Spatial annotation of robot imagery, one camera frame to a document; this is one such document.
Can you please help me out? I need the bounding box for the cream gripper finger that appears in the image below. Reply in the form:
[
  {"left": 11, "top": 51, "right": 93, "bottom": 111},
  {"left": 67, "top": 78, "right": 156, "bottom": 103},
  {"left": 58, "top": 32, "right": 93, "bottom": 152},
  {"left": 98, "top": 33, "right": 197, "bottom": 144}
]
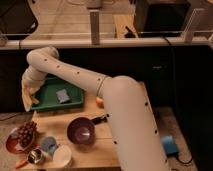
[
  {"left": 30, "top": 89, "right": 39, "bottom": 104},
  {"left": 22, "top": 89, "right": 32, "bottom": 112}
]

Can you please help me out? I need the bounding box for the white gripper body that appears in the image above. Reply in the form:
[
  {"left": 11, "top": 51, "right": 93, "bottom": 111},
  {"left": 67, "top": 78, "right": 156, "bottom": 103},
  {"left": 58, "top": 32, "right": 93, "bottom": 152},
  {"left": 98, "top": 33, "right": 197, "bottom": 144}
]
[{"left": 21, "top": 76, "right": 44, "bottom": 94}]

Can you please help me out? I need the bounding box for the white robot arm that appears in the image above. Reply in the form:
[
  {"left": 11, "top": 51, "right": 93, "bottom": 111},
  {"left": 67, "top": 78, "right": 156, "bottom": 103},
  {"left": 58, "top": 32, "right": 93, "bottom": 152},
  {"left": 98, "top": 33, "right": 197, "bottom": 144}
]
[{"left": 21, "top": 47, "right": 170, "bottom": 171}]

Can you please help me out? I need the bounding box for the metal measuring cup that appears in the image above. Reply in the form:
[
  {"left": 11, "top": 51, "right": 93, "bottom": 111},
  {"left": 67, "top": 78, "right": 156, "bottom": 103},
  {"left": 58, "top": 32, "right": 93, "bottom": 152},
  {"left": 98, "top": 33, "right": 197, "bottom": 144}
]
[{"left": 15, "top": 148, "right": 45, "bottom": 169}]

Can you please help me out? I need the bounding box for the green plastic tray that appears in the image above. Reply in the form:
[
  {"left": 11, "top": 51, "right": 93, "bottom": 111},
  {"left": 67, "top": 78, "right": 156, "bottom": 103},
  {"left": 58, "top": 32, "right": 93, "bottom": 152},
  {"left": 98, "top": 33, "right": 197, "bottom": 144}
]
[{"left": 31, "top": 77, "right": 84, "bottom": 112}]

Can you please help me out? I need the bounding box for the blue sponge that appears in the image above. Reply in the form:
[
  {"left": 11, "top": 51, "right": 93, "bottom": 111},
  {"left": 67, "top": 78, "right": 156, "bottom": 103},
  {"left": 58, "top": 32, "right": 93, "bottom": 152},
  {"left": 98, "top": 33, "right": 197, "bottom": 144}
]
[{"left": 56, "top": 89, "right": 70, "bottom": 104}]

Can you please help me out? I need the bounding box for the bunch of dark grapes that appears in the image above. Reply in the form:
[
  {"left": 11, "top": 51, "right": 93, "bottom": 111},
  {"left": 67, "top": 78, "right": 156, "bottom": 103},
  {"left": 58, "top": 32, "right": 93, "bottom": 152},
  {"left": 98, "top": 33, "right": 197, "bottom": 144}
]
[{"left": 18, "top": 121, "right": 37, "bottom": 148}]

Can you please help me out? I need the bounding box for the red plate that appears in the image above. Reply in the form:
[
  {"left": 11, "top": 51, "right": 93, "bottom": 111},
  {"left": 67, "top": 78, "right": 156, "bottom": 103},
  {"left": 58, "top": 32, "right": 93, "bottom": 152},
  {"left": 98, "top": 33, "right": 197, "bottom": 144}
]
[{"left": 6, "top": 127, "right": 35, "bottom": 154}]

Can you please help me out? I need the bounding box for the purple bowl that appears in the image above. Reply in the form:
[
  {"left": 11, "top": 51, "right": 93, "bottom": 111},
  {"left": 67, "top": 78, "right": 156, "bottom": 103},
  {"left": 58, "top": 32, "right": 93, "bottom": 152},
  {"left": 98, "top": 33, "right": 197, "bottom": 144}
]
[{"left": 67, "top": 117, "right": 95, "bottom": 145}]

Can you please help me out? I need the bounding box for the orange fruit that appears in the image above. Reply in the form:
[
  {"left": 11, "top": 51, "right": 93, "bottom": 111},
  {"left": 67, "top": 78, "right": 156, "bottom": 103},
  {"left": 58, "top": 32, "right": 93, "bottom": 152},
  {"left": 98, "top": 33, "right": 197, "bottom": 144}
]
[{"left": 96, "top": 97, "right": 104, "bottom": 108}]

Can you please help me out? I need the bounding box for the blue cylinder object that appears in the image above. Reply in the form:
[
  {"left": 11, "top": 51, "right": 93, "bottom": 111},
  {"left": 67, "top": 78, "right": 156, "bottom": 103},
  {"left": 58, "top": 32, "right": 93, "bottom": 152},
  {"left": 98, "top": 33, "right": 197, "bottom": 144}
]
[{"left": 161, "top": 136, "right": 179, "bottom": 156}]

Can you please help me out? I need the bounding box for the black box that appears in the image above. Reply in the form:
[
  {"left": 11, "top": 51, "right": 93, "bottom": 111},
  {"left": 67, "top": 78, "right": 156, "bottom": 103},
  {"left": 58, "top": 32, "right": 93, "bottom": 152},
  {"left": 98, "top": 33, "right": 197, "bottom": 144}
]
[{"left": 133, "top": 0, "right": 191, "bottom": 37}]

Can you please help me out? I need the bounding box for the black handled utensil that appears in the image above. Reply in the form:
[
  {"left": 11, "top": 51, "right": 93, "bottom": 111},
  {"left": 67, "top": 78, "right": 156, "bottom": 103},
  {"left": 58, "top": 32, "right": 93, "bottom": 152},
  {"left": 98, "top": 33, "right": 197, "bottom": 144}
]
[{"left": 92, "top": 114, "right": 107, "bottom": 125}]

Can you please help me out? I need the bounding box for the grey vertical post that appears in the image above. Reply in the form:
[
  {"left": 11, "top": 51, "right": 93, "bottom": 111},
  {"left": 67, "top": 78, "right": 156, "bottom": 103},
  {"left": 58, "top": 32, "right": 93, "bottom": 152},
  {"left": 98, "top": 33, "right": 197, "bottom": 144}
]
[{"left": 90, "top": 10, "right": 100, "bottom": 45}]

